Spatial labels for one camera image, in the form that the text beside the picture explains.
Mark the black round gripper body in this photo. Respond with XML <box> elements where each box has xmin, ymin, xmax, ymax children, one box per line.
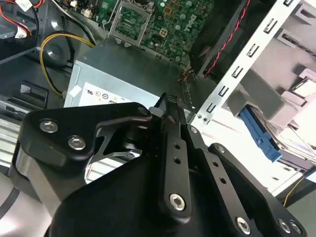
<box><xmin>48</xmin><ymin>148</ymin><xmax>247</xmax><ymax>237</ymax></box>

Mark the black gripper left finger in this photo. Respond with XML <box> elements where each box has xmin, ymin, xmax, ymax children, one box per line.
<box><xmin>19</xmin><ymin>92</ymin><xmax>194</xmax><ymax>218</ymax></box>

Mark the hard disk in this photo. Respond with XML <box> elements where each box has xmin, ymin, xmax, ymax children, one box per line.
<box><xmin>238</xmin><ymin>105</ymin><xmax>316</xmax><ymax>171</ymax></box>

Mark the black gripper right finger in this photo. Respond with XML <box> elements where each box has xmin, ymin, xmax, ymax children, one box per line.
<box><xmin>187</xmin><ymin>125</ymin><xmax>308</xmax><ymax>237</ymax></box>

